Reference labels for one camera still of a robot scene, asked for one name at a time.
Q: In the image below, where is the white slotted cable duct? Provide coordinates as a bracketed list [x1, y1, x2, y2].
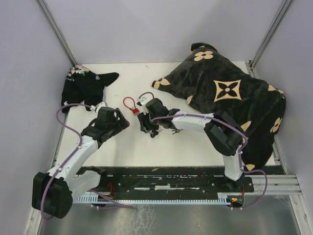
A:
[73, 192, 241, 205]

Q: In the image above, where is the black printed garment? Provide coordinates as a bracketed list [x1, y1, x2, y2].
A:
[61, 65, 119, 106]

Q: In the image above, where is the black base frame bar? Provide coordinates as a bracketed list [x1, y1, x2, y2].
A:
[78, 166, 254, 199]

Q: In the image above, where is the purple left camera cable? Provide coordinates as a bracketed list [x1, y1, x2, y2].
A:
[40, 103, 134, 220]

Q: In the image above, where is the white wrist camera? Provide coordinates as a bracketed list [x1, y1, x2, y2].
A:
[89, 101, 107, 113]
[137, 96, 151, 114]

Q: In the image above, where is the aluminium frame post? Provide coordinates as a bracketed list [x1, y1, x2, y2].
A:
[35, 0, 76, 66]
[249, 0, 293, 77]

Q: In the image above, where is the black beige patterned blanket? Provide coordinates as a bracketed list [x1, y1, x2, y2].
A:
[152, 43, 287, 170]

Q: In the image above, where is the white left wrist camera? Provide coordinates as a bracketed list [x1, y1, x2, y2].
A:
[89, 101, 107, 113]

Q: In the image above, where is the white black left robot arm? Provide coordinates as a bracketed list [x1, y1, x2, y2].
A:
[32, 107, 130, 219]

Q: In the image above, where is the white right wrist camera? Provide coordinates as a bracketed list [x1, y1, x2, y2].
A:
[137, 96, 151, 114]

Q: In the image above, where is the left aluminium frame post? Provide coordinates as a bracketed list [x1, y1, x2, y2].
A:
[35, 0, 76, 66]

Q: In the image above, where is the black headed key pair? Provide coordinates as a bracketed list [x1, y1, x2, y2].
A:
[150, 131, 158, 138]

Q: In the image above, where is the right aluminium frame post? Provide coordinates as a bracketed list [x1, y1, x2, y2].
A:
[249, 0, 293, 77]

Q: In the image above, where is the red cable padlock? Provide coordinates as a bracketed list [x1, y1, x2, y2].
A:
[123, 96, 140, 116]

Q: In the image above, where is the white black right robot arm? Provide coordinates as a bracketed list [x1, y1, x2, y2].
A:
[137, 96, 247, 191]

